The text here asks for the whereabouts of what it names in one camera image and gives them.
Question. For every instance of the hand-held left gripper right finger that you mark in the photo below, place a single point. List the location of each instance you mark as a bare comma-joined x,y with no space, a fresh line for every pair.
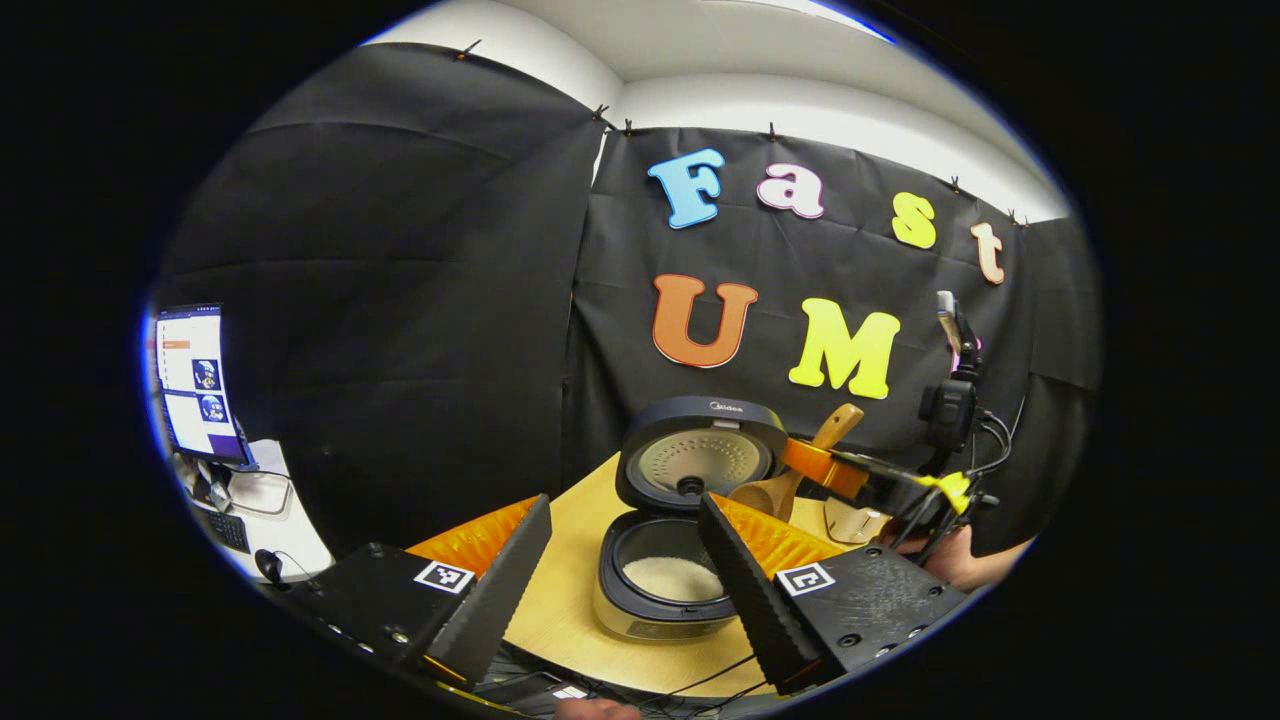
760,600

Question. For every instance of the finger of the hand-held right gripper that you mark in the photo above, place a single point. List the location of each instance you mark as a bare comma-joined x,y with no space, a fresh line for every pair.
820,468

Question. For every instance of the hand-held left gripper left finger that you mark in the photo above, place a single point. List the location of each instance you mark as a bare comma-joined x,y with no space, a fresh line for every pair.
500,600

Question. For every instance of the wooden spoon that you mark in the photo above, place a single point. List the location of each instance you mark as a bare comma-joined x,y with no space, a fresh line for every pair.
770,495

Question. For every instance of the dark grey rice cooker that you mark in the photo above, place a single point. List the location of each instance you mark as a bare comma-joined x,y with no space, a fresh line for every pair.
700,410

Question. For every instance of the black box with white label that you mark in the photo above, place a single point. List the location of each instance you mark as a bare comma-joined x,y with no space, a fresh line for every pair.
520,690

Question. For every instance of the white side desk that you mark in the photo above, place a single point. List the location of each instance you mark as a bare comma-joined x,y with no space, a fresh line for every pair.
300,545

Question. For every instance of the black computer mouse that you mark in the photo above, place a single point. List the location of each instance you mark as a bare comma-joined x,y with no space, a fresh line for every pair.
268,565

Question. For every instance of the clear plastic box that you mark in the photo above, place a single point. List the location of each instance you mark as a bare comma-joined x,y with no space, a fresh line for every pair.
260,492

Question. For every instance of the black keyboard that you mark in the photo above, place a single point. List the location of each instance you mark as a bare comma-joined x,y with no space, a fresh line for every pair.
228,531

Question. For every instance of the black backdrop cloth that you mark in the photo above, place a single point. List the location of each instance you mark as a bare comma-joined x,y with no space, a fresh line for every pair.
400,300

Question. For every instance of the computer monitor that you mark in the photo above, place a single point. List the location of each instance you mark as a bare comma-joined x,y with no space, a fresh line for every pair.
195,385

